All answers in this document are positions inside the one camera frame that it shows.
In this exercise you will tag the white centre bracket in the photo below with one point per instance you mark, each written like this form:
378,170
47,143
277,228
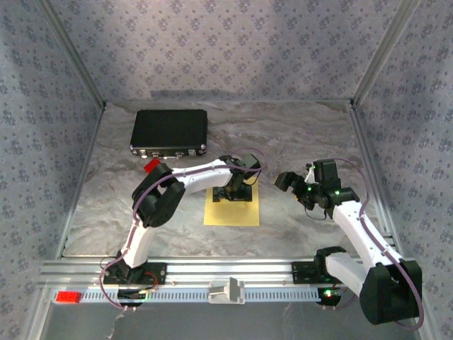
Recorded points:
226,292

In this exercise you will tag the red toy brick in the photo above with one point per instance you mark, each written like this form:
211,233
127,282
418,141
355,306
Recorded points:
69,297

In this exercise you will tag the aluminium mounting rail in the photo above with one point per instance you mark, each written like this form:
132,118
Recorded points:
212,269

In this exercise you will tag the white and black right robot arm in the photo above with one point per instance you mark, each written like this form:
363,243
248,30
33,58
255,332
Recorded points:
357,230

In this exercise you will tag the black hard case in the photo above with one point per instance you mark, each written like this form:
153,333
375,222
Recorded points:
168,127

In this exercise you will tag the yellow paper sheet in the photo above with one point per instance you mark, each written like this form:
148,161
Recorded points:
230,216

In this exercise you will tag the small red block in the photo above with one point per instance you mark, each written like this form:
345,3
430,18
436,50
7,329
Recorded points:
151,165

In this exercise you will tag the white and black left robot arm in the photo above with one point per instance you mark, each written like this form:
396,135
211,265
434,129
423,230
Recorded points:
209,175

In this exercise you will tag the black control board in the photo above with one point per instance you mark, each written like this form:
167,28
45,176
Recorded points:
329,298
131,297

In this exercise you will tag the aluminium side rail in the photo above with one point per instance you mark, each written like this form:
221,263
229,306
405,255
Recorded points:
373,170
82,180

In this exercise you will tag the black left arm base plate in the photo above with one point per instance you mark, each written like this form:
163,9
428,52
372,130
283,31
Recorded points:
157,274

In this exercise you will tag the black left control board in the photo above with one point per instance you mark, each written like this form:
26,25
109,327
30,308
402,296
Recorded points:
131,297

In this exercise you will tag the black right control board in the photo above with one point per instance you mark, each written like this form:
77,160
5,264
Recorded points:
329,298

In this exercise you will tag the aluminium frame post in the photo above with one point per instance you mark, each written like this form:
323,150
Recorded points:
75,53
383,53

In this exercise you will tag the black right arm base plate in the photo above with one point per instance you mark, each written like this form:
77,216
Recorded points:
301,272

